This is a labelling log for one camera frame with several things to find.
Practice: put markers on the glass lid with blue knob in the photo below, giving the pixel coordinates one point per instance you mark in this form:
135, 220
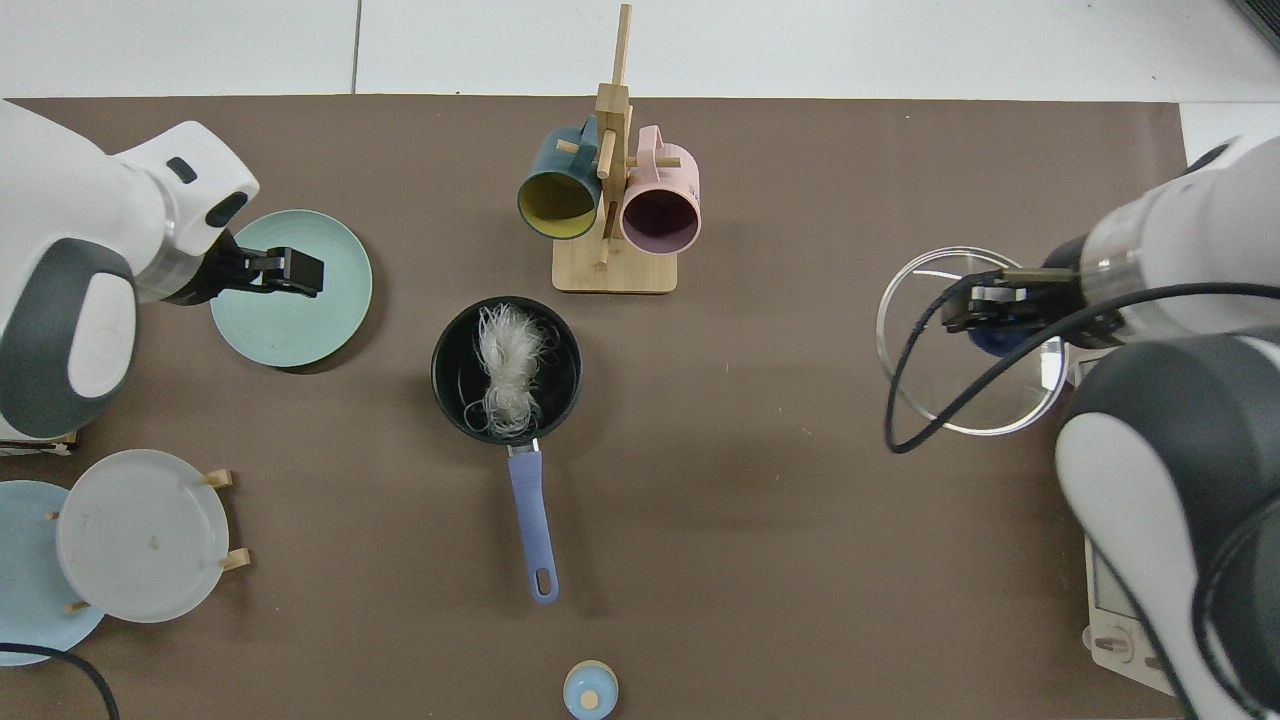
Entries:
930, 380

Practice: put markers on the white vermicelli bundle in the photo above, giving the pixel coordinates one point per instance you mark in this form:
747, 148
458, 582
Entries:
505, 355

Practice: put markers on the teal round plate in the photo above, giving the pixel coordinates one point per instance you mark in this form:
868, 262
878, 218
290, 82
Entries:
300, 330

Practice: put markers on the grey plate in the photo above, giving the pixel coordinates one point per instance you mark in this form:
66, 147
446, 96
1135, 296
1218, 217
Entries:
140, 535

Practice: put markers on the wooden plate rack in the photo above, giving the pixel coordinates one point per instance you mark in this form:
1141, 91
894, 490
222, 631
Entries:
238, 560

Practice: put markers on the light blue plate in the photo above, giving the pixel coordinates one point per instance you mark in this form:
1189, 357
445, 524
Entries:
25, 600

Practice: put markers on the brown table cloth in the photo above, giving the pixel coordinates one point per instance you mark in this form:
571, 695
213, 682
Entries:
750, 450

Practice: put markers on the dark blue cup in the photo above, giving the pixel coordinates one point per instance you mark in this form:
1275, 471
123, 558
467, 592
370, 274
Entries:
550, 165

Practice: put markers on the wooden cup stand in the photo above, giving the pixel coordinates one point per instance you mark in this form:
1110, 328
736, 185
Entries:
615, 272

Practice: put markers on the pale toaster oven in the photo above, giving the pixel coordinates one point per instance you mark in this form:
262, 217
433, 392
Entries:
1115, 620

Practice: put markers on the pink ribbed cup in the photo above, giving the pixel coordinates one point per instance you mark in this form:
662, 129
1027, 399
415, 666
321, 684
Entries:
670, 170

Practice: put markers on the dark corner object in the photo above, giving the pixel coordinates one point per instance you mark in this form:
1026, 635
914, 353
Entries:
1265, 18

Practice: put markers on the small blue round bell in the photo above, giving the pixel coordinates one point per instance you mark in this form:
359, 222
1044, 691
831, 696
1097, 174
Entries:
590, 692

